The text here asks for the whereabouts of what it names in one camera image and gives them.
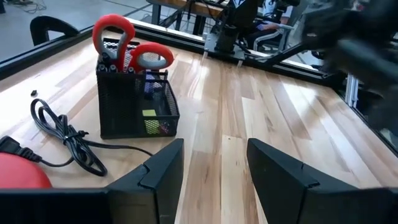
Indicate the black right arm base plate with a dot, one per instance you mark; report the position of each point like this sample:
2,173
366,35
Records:
211,43

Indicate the wooden background table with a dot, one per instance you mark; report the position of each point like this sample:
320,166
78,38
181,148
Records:
186,4

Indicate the silver aluminium post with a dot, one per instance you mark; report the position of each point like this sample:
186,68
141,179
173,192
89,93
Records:
351,90

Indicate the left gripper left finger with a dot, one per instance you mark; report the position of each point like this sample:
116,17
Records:
164,174

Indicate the small black piece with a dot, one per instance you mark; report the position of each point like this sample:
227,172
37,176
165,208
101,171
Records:
34,92

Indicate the pink sticky note pad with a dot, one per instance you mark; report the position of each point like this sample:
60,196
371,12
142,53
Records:
164,127

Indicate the black mesh desk organizer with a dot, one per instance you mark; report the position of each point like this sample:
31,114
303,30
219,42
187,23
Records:
121,105

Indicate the person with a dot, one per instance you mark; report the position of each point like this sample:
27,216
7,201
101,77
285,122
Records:
273,26

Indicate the purple sticky note pad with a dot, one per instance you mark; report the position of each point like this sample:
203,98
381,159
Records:
152,84

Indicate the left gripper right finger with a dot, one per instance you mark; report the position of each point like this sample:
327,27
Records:
276,177

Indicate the small yellow-green item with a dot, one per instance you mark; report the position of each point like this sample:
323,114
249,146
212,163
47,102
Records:
150,119

